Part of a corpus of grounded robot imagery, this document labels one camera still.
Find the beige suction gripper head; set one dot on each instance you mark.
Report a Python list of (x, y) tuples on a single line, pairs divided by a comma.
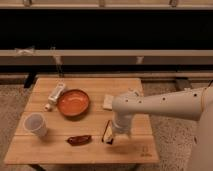
[(108, 137)]

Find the brown chocolate bar eraser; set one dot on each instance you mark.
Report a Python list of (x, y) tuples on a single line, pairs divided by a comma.
[(108, 127)]

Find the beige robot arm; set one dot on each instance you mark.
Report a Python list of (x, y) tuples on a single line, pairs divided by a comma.
[(192, 104)]

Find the orange ceramic bowl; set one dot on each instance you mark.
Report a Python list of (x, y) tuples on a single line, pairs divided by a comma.
[(73, 103)]

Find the dark red sausage toy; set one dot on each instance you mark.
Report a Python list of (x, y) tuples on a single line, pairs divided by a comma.
[(79, 140)]

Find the wooden table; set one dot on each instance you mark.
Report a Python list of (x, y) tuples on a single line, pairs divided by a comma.
[(26, 148)]

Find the white tube bottle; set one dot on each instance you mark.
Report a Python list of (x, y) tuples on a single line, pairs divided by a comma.
[(54, 96)]

